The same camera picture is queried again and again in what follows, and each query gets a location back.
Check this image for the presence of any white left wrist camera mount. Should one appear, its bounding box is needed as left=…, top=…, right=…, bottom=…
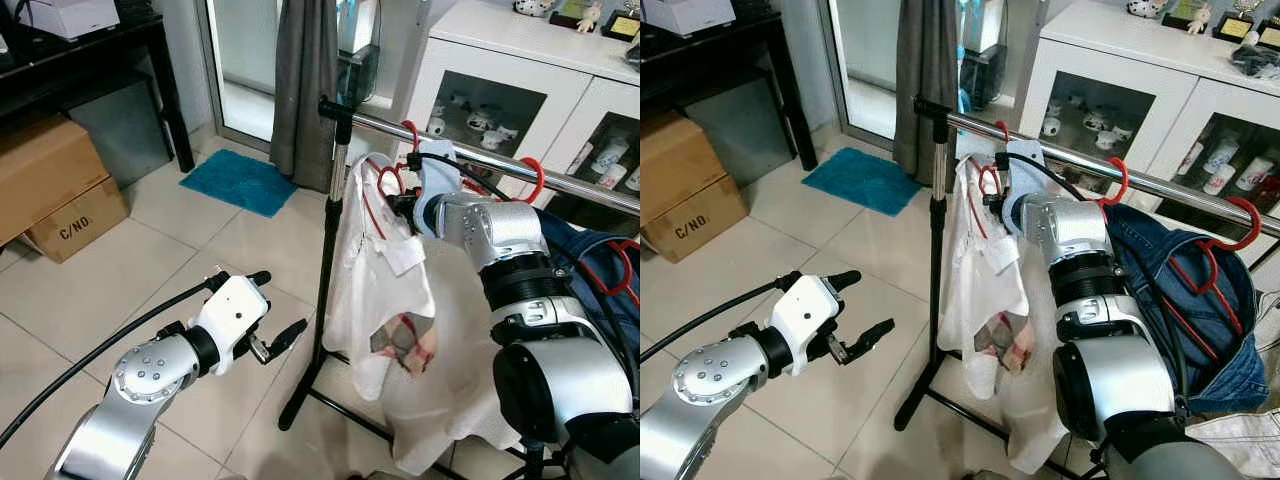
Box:
left=190, top=272, right=271, bottom=351
left=765, top=272, right=846, bottom=351

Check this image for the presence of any red plastic hanger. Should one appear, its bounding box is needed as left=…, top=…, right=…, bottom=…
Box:
left=1165, top=197, right=1263, bottom=346
left=578, top=238, right=641, bottom=306
left=963, top=120, right=1013, bottom=241
left=362, top=120, right=421, bottom=241
left=460, top=157, right=546, bottom=204
left=1075, top=157, right=1131, bottom=208

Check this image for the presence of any large plain cardboard box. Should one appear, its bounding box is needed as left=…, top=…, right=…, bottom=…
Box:
left=0, top=115, right=109, bottom=246
left=640, top=112, right=729, bottom=223

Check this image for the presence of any grey storage box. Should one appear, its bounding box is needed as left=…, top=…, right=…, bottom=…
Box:
left=70, top=80, right=171, bottom=186
left=690, top=80, right=796, bottom=186

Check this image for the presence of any metal clothes rack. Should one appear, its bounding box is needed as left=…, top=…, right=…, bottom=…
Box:
left=278, top=95, right=641, bottom=480
left=893, top=95, right=1280, bottom=471

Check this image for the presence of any black desk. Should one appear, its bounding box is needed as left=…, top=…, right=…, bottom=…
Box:
left=640, top=10, right=819, bottom=171
left=0, top=10, right=196, bottom=173

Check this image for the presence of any white printed t-shirt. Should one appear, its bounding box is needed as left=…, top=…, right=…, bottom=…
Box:
left=940, top=158, right=1076, bottom=476
left=322, top=155, right=521, bottom=476

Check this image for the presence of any teal floor mat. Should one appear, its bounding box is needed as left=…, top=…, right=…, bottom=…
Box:
left=180, top=148, right=299, bottom=219
left=802, top=148, right=923, bottom=217

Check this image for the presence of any blue denim jacket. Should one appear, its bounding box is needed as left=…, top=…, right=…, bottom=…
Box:
left=1105, top=203, right=1271, bottom=416
left=540, top=205, right=641, bottom=351

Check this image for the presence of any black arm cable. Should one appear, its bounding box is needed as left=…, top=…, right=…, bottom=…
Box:
left=418, top=150, right=641, bottom=411
left=1008, top=150, right=1201, bottom=421
left=0, top=280, right=216, bottom=449
left=640, top=275, right=791, bottom=363

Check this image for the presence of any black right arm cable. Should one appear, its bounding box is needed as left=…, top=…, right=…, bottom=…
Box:
left=1008, top=150, right=1201, bottom=421
left=418, top=150, right=641, bottom=411

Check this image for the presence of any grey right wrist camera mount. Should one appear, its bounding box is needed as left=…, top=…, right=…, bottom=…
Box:
left=415, top=153, right=461, bottom=206
left=1005, top=150, right=1048, bottom=201

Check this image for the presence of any white box device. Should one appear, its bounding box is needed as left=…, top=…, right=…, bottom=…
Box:
left=20, top=0, right=121, bottom=41
left=645, top=0, right=738, bottom=39

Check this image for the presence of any cardboard box black lettering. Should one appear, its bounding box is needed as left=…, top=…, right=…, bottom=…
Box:
left=642, top=175, right=749, bottom=263
left=22, top=178, right=129, bottom=263

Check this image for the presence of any aluminium glass sliding door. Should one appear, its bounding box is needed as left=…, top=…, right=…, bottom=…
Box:
left=818, top=0, right=1041, bottom=151
left=195, top=0, right=431, bottom=151

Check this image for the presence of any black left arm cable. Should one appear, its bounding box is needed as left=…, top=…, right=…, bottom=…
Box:
left=0, top=280, right=216, bottom=449
left=640, top=275, right=791, bottom=363

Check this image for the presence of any grey curtain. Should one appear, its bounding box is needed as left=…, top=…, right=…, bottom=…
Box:
left=893, top=0, right=961, bottom=191
left=270, top=0, right=341, bottom=193

